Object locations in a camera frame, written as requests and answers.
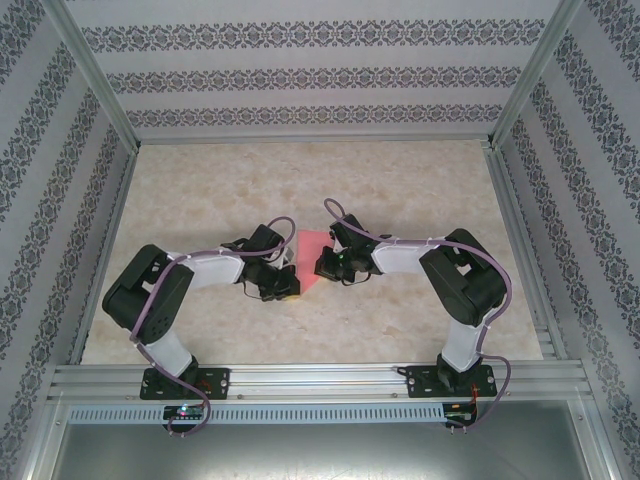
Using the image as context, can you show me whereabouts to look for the pink cloth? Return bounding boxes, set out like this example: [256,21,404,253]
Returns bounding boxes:
[295,228,337,296]

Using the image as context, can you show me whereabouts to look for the grey metal sheet panel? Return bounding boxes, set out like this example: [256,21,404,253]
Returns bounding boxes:
[49,422,614,480]

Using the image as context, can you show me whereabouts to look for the left controller board green light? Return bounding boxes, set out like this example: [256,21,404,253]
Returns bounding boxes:
[163,404,206,420]

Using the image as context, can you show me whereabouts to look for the right controller board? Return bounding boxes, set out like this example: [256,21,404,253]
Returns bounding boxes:
[444,402,479,421]

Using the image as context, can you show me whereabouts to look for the aluminium mounting rail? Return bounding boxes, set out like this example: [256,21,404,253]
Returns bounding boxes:
[47,363,591,402]

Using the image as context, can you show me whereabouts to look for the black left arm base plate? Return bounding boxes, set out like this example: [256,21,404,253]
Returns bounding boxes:
[139,367,231,401]

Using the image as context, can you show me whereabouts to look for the slotted grey cable duct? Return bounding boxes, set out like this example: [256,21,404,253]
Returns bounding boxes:
[67,402,481,425]

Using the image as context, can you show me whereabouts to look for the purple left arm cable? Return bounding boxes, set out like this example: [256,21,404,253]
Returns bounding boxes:
[130,215,297,432]

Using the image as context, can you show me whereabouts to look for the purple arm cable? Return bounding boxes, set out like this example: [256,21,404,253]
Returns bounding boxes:
[130,215,297,432]
[323,198,514,432]

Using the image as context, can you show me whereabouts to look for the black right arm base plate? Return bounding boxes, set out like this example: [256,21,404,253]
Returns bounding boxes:
[405,364,501,400]

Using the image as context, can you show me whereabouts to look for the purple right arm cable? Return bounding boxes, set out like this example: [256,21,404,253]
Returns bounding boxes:
[323,198,514,432]

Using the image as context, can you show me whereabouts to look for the aluminium side rail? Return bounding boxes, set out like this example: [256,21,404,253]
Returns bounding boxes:
[480,142,570,362]
[68,147,141,365]

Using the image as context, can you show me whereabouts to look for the aluminium frame post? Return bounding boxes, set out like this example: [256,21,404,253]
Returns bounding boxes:
[46,0,142,154]
[483,0,586,151]

